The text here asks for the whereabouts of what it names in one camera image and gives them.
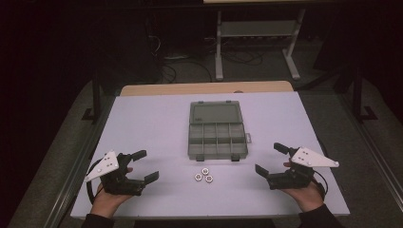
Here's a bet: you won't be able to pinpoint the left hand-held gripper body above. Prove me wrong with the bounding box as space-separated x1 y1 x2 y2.
84 149 147 197

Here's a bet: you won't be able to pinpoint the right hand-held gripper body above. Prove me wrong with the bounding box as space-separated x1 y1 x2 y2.
266 145 340 191

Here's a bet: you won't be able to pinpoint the grey compartment organizer box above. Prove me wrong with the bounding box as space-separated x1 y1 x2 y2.
187 100 253 162

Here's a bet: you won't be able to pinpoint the person's right hand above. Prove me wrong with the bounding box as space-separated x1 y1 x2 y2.
281 161 326 214

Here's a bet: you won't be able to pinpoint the person's left hand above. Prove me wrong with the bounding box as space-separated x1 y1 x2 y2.
90 166 134 219

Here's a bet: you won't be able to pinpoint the black metal stand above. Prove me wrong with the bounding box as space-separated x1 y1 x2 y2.
81 77 103 124
351 65 378 124

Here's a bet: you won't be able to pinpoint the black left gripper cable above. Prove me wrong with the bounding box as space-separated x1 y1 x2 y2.
86 159 104 205

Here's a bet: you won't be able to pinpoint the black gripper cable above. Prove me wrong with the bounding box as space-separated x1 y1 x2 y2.
86 159 104 205
312 170 330 201

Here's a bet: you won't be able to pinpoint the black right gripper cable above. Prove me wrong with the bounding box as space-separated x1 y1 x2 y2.
312 170 330 201

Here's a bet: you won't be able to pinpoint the aluminium rail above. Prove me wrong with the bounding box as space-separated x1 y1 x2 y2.
42 94 116 228
340 93 403 205

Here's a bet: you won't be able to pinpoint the black floor cables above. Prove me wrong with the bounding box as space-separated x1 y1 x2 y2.
157 51 214 84

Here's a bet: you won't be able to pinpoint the white metal table frame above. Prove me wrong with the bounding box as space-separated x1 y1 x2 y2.
214 9 307 82

